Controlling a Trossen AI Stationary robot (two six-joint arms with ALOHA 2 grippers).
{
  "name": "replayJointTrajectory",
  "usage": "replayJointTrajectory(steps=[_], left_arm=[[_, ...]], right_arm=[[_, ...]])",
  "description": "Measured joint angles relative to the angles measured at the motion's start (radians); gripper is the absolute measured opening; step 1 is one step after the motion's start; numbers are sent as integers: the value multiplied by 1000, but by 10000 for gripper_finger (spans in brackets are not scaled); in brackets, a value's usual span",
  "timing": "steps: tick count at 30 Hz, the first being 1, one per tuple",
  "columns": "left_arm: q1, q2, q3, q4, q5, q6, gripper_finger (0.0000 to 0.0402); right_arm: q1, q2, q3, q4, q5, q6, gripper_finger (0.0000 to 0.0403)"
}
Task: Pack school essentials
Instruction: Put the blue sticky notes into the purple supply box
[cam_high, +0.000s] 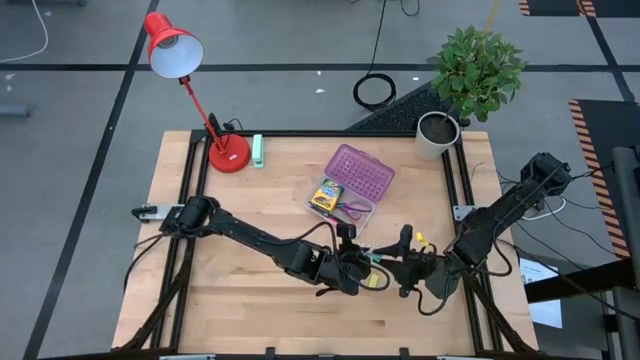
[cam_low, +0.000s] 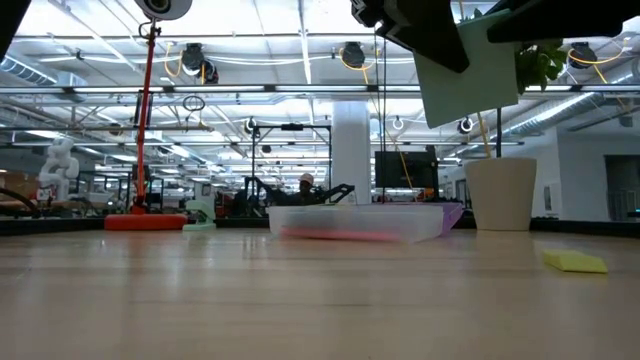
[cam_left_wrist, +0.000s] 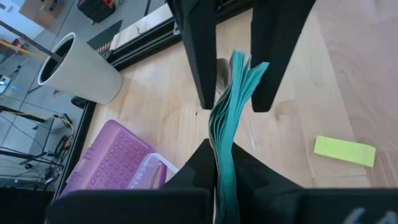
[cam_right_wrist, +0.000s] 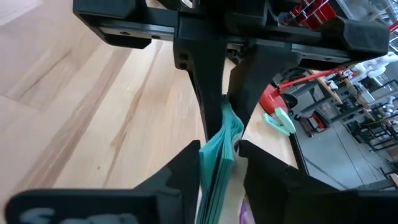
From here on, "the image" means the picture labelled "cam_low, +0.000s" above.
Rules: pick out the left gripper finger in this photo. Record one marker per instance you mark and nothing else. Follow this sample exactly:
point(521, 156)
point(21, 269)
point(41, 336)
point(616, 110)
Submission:
point(430, 35)

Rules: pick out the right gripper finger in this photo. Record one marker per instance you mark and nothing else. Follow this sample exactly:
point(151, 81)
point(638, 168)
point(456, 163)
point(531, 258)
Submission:
point(545, 22)

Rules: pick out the printed sticker pad blue edge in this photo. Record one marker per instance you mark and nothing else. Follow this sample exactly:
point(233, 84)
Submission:
point(470, 95)

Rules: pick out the clear pencil case purple lid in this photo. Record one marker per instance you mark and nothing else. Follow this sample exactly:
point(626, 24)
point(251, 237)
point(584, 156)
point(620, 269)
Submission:
point(350, 217)

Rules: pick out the small yellow sticky pad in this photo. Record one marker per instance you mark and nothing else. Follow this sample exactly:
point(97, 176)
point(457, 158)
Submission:
point(575, 261)

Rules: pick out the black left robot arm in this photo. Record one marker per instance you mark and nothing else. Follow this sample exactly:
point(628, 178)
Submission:
point(7, 15)

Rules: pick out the small black ceiling reel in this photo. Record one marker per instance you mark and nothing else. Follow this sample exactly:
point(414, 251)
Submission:
point(466, 125)

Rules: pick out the white pillar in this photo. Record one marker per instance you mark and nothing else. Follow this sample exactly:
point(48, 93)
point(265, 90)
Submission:
point(350, 135)

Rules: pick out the black monitor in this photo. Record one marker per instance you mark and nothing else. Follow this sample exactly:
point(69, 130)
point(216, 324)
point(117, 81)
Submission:
point(400, 172)

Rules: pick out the green plant in white pot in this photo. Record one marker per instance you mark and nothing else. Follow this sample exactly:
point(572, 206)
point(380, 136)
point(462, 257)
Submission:
point(500, 195)

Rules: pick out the person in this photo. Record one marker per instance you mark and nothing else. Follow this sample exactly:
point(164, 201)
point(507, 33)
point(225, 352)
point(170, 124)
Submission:
point(305, 190)

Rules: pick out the mint green stapler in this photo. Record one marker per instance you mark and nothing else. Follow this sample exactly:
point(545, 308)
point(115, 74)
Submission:
point(200, 215)

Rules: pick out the red desk lamp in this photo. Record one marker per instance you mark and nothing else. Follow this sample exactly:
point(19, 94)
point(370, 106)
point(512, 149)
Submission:
point(145, 222)

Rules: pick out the black metal rig frame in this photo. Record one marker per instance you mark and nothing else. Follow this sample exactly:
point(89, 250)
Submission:
point(292, 128)

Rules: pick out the black aluminium table frame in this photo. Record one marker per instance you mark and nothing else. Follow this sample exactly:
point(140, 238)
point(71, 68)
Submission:
point(50, 226)

